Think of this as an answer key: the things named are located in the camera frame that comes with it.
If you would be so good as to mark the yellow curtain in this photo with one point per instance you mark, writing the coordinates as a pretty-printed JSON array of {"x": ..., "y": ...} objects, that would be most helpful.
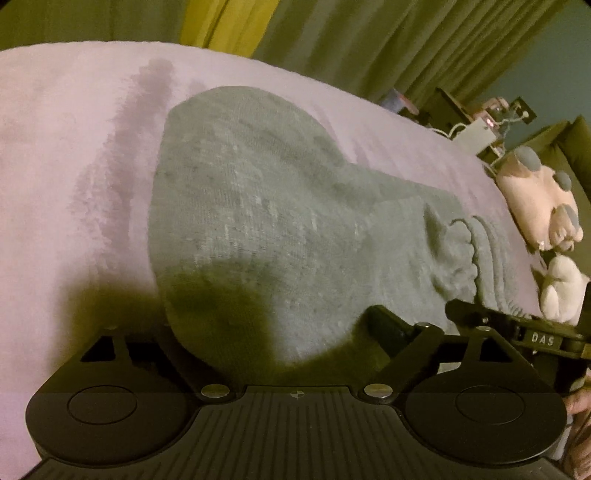
[{"x": 221, "y": 23}]

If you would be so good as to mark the white flat box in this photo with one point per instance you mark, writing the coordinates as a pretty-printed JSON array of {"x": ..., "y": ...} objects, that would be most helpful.
[{"x": 475, "y": 136}]

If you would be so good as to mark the pink plush toy grey paws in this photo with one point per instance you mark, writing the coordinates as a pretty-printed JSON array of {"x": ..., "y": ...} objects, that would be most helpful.
[{"x": 535, "y": 203}]

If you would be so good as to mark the person's right hand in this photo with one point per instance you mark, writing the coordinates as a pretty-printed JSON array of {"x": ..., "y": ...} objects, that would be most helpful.
[{"x": 579, "y": 407}]

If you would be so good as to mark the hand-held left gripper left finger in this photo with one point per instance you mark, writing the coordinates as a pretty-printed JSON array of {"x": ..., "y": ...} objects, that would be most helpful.
[{"x": 199, "y": 377}]

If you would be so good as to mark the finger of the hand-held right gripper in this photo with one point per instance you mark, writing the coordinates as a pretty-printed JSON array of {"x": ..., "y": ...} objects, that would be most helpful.
[{"x": 485, "y": 314}]

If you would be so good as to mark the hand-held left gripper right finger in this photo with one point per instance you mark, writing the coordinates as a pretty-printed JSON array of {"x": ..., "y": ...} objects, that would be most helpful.
[{"x": 390, "y": 330}]

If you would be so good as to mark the green curtain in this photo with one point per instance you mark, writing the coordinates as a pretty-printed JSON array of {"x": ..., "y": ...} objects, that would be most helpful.
[
  {"x": 92, "y": 18},
  {"x": 392, "y": 41}
]

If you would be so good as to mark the small white plush toy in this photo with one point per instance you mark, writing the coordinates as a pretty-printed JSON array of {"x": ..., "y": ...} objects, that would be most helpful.
[{"x": 561, "y": 290}]

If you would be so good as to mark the pink fleece blanket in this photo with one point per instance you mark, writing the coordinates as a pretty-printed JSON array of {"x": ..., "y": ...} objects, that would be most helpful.
[{"x": 69, "y": 138}]

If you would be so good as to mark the pink small device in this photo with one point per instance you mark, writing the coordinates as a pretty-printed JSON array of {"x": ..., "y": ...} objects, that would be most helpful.
[{"x": 494, "y": 114}]

